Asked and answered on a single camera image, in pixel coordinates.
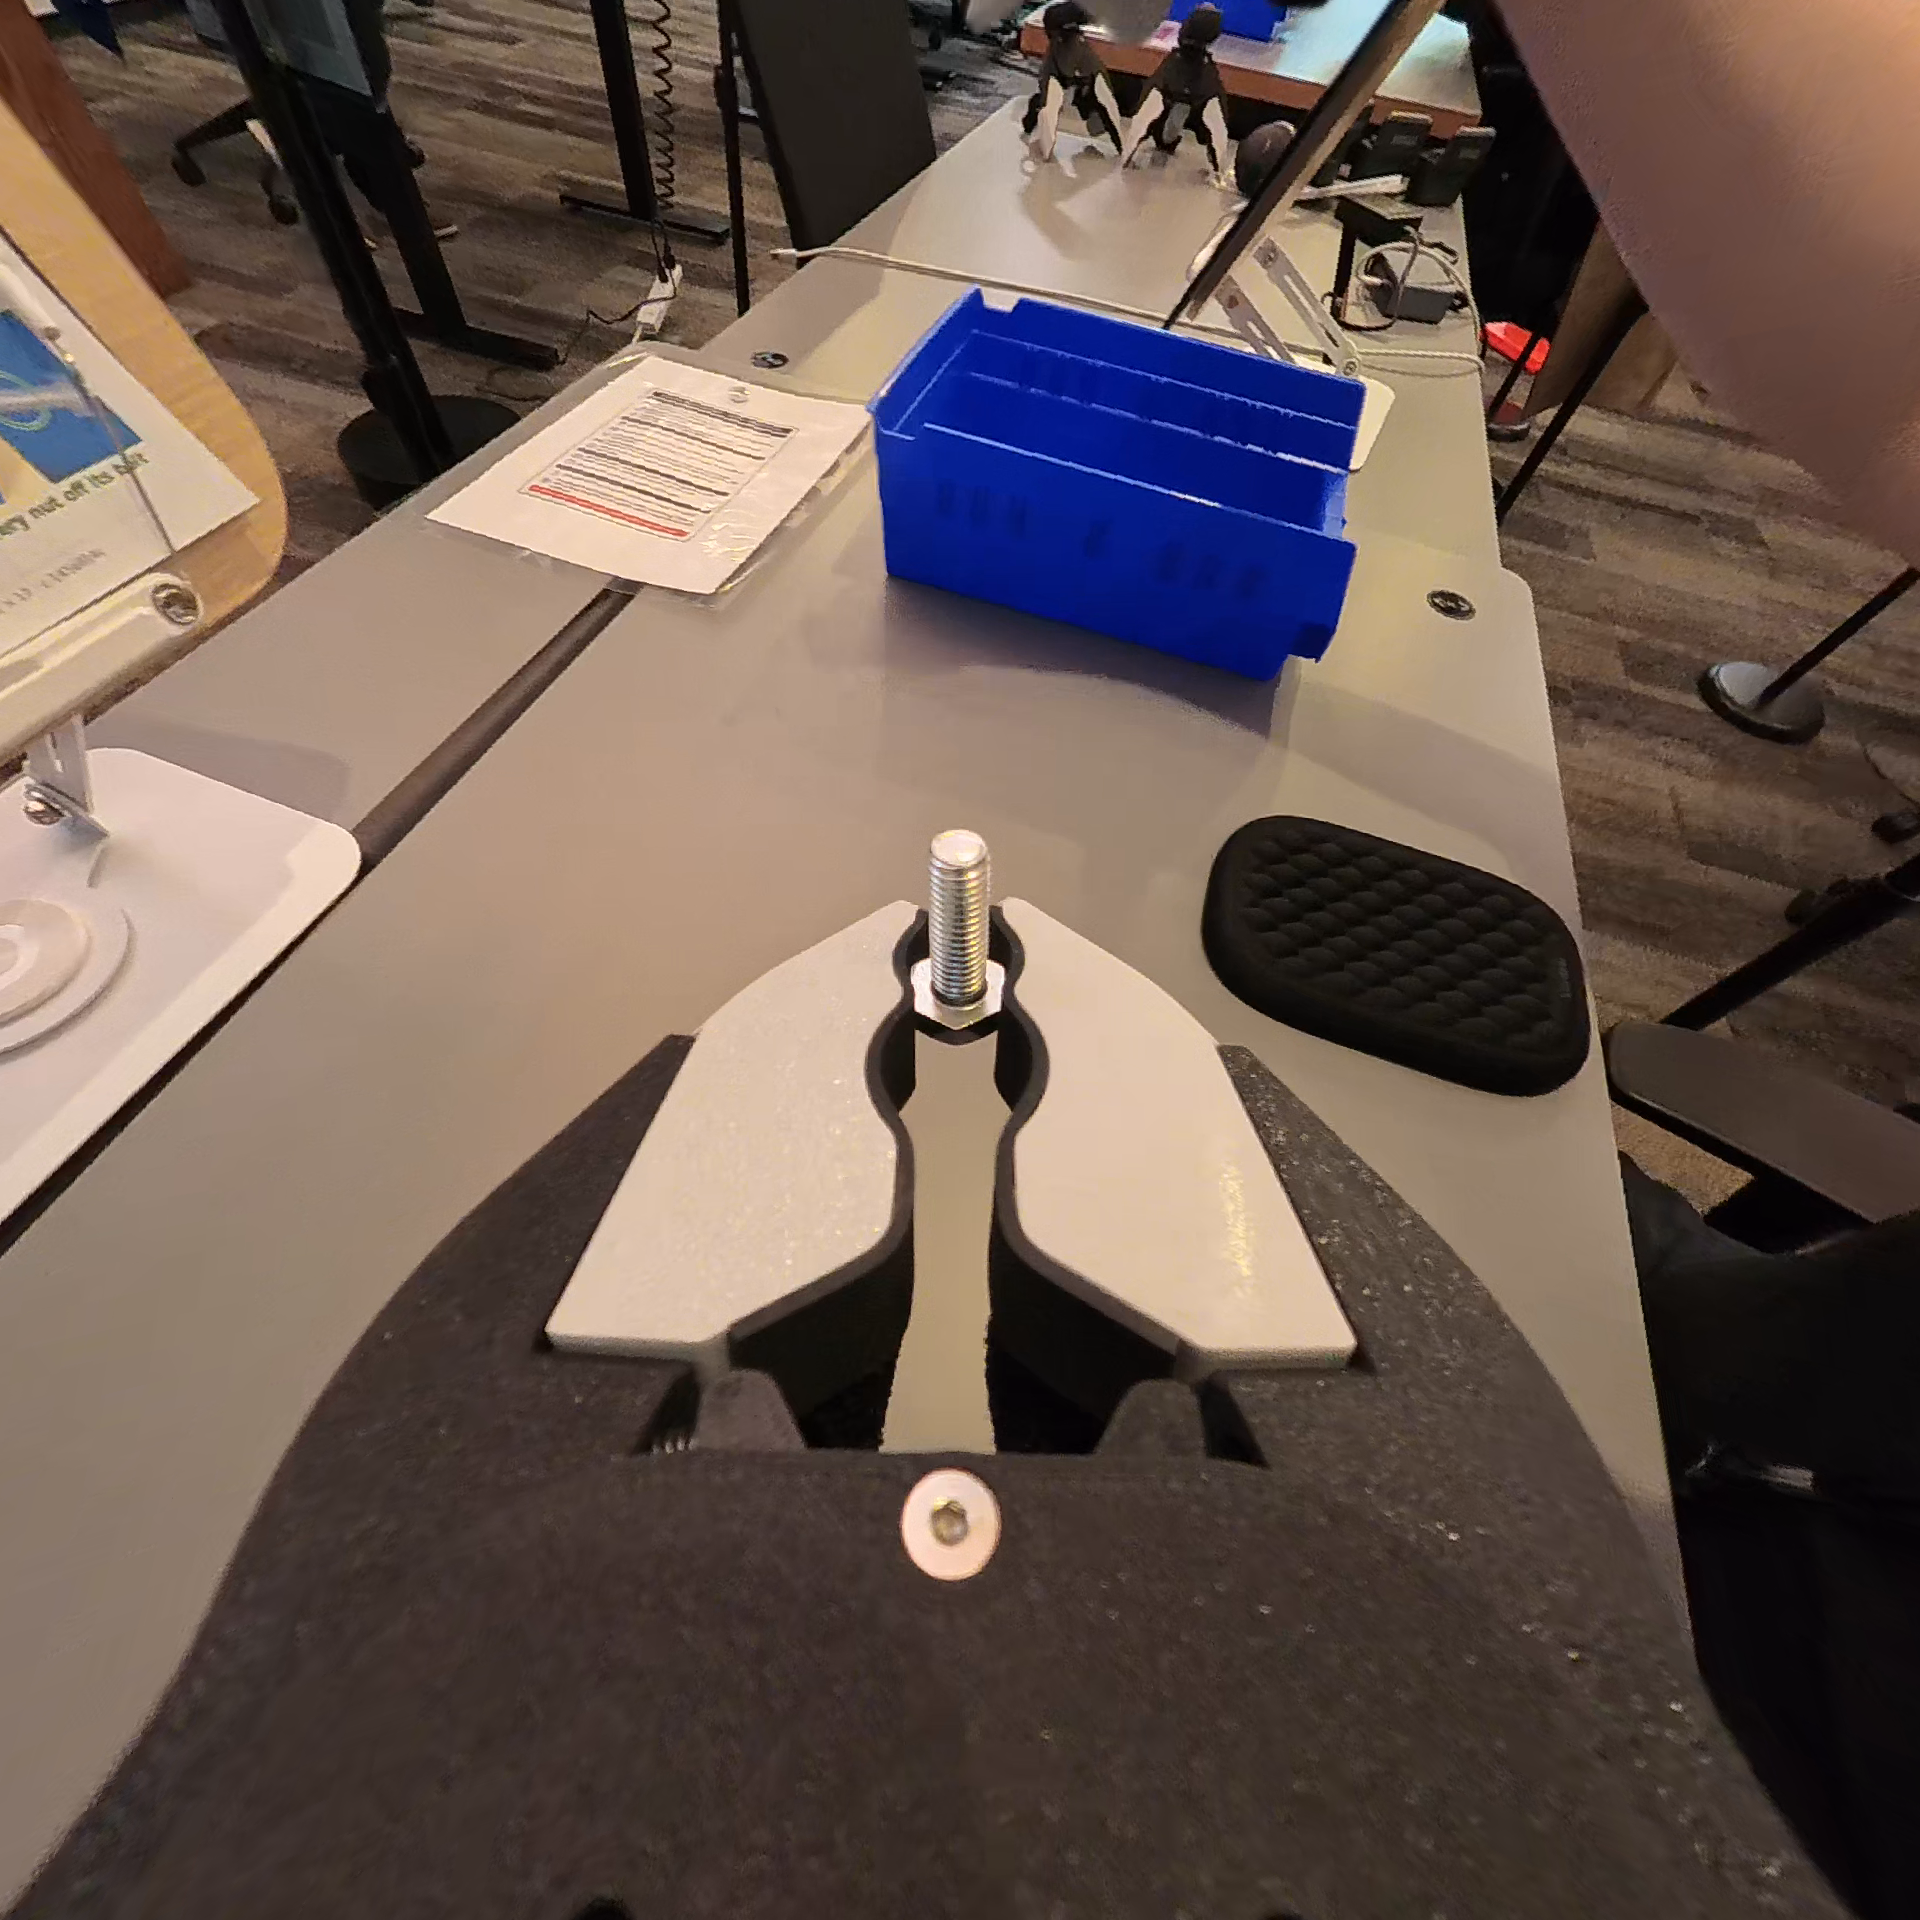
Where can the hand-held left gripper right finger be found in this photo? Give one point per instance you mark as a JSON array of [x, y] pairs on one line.
[[1169, 1186]]

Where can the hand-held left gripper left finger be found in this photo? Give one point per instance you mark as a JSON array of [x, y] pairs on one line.
[[750, 1186]]

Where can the steel hex bolt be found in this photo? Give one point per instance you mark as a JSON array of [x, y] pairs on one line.
[[960, 916]]

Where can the person's right forearm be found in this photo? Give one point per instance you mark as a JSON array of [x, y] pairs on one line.
[[1769, 226]]

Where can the black textured wrist pad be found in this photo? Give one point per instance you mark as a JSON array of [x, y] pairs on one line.
[[1395, 945]]

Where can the black office chair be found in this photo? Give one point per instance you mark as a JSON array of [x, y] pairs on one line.
[[1769, 1110]]

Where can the blue plastic bin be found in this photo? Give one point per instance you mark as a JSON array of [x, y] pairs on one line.
[[1230, 18], [1109, 510]]

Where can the paper sheet in plastic sleeve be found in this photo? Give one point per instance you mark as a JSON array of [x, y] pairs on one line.
[[644, 466]]

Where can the rounded wooden board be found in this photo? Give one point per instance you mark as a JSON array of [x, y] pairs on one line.
[[247, 496]]

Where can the white power strip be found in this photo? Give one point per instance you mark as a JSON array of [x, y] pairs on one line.
[[660, 301]]

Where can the brown wooden panel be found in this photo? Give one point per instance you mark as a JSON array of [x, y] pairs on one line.
[[1613, 345]]

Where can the colour printed instruction sheet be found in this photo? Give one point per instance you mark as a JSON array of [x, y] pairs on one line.
[[90, 496]]

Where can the black high-back chair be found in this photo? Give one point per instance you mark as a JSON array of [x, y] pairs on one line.
[[839, 136]]

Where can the black desk phone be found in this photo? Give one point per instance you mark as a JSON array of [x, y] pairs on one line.
[[1458, 162], [1395, 150]]

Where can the idle black gripper tool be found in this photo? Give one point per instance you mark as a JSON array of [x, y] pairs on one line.
[[1068, 91], [1185, 98]]

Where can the black office chair base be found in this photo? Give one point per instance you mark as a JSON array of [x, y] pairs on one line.
[[239, 150]]

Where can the black stanchion post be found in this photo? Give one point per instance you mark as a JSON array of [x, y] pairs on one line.
[[1762, 705]]

